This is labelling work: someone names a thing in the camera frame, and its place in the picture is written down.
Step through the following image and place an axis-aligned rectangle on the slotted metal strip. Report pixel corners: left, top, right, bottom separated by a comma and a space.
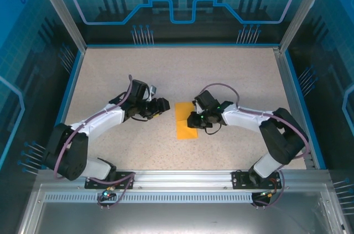
43, 193, 255, 204

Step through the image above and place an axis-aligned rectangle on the thin black camera cable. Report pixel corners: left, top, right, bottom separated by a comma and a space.
204, 123, 222, 136

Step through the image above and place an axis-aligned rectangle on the aluminium mounting rail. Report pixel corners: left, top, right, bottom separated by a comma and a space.
37, 169, 331, 191

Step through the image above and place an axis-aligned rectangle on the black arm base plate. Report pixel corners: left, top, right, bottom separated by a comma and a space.
231, 170, 280, 190
84, 171, 137, 190

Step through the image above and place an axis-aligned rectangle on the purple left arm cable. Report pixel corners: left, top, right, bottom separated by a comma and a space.
53, 74, 137, 209

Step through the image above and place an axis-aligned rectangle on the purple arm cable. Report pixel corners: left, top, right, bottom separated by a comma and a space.
53, 74, 137, 209
203, 83, 310, 209

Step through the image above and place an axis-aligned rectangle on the aluminium side rail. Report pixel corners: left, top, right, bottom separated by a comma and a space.
272, 47, 317, 170

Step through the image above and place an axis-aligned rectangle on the cable connector with green light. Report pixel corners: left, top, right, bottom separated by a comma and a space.
258, 189, 277, 199
101, 186, 116, 199

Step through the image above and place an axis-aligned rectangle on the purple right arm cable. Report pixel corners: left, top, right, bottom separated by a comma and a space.
203, 83, 310, 209

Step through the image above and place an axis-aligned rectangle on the aluminium frame post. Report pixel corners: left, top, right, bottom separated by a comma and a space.
278, 0, 335, 53
29, 0, 88, 52

